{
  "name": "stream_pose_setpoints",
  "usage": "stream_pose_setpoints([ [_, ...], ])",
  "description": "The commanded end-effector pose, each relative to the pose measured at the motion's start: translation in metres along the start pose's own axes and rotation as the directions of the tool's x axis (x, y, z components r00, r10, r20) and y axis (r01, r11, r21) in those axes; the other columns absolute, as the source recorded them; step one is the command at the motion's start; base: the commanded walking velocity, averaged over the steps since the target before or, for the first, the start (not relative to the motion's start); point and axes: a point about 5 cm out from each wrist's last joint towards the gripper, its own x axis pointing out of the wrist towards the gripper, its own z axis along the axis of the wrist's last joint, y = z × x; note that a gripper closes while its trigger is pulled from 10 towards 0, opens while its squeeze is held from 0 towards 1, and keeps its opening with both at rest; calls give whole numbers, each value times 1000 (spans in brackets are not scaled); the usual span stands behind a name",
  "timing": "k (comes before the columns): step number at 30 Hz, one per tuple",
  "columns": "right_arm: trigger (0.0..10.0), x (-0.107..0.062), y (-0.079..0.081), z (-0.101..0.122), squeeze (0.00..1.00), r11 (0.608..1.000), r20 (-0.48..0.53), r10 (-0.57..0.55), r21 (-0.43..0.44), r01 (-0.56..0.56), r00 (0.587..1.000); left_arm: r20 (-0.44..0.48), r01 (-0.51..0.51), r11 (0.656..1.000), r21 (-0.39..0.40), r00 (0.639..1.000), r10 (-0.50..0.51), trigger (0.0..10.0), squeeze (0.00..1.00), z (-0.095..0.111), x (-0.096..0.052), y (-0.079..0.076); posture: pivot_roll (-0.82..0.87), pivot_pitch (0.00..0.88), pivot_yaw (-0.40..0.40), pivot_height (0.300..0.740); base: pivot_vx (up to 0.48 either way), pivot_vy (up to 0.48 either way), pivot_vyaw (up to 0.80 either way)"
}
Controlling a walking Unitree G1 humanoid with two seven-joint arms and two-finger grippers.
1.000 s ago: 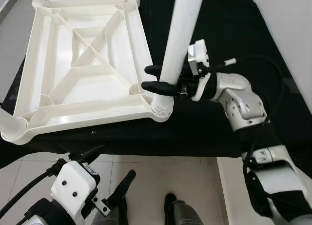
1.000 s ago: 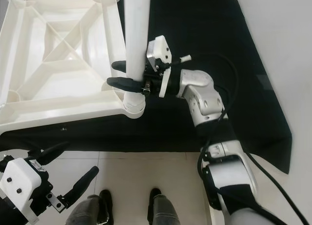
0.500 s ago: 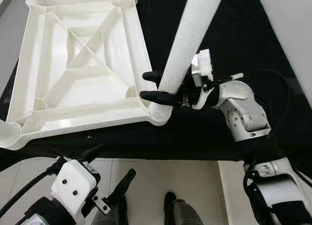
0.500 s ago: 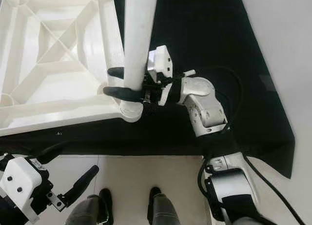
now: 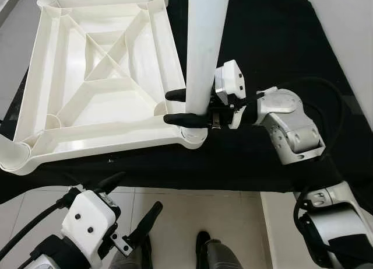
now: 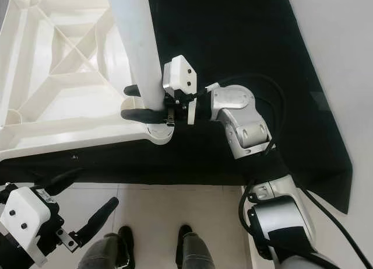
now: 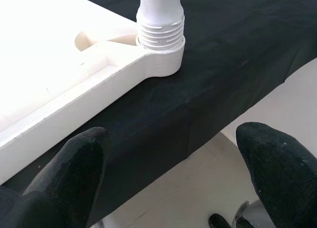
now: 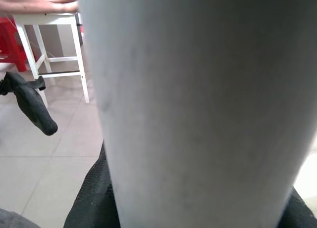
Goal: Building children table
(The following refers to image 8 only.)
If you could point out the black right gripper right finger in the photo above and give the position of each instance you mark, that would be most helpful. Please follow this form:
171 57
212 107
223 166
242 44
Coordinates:
301 218

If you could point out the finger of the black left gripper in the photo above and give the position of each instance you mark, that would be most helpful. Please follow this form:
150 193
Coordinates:
32 104

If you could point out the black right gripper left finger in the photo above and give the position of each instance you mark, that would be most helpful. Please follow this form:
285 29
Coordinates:
96 203

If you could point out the white plastic table leg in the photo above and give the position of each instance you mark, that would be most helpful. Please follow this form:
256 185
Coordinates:
198 102

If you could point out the red plastic stool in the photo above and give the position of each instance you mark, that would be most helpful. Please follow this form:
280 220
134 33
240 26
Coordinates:
11 45

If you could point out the white wooden stool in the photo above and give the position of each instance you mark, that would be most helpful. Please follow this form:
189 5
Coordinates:
49 17

